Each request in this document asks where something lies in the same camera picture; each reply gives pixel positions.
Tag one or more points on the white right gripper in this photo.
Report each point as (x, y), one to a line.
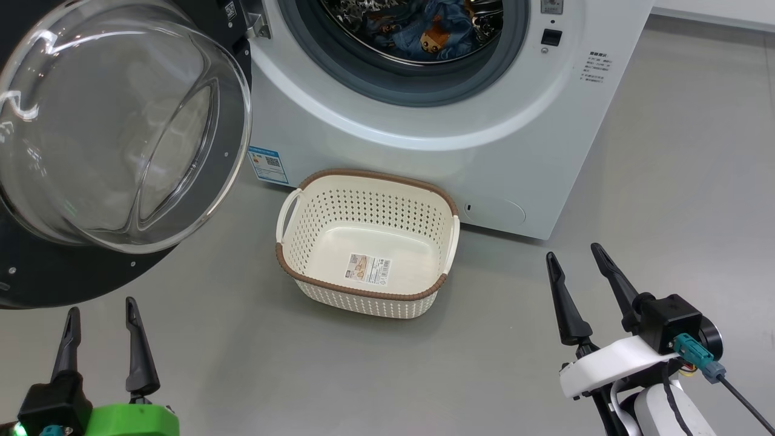
(605, 366)

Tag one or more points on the white front-load washing machine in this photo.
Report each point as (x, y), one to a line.
(545, 151)

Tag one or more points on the grey rubber door gasket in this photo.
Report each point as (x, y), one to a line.
(399, 91)

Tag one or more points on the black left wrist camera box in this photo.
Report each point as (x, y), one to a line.
(51, 402)

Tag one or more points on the round white filter cover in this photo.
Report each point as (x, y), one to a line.
(499, 212)

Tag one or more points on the blue cartoon print garment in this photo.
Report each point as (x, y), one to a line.
(433, 36)

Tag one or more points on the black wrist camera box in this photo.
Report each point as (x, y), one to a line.
(51, 402)
(669, 321)

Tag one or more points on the blue energy label sticker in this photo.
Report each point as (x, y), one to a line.
(267, 165)

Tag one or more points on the black door lock slot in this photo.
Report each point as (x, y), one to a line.
(551, 37)

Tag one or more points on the paper basket product sticker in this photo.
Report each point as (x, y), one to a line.
(369, 268)

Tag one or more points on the printed text label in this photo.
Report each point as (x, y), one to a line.
(596, 66)

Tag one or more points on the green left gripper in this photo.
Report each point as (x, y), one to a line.
(133, 421)

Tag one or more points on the black-rimmed glass washer door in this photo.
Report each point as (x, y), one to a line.
(121, 121)

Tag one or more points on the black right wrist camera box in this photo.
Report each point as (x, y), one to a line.
(669, 321)

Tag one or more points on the cream perforated laundry basket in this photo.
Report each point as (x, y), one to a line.
(363, 303)

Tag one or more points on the steel perforated washer drum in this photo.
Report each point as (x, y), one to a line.
(351, 24)

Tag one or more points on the metal door hinge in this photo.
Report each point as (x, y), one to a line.
(259, 27)

